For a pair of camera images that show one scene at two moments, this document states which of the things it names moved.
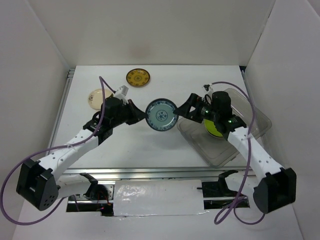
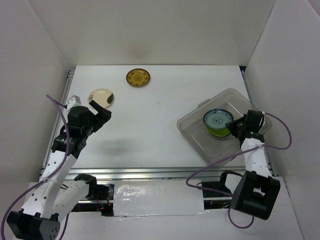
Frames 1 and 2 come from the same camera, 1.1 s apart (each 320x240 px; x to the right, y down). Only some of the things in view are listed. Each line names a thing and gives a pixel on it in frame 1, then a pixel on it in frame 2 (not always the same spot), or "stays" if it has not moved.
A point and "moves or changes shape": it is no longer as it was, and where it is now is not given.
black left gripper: x=136 y=114 -> x=103 y=116
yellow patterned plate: x=138 y=77 stays
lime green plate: x=210 y=127 stays
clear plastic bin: x=219 y=151 stays
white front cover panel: x=140 y=197 stays
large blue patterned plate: x=160 y=115 moves or changes shape
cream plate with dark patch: x=95 y=97 stays
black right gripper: x=195 y=100 -> x=232 y=125
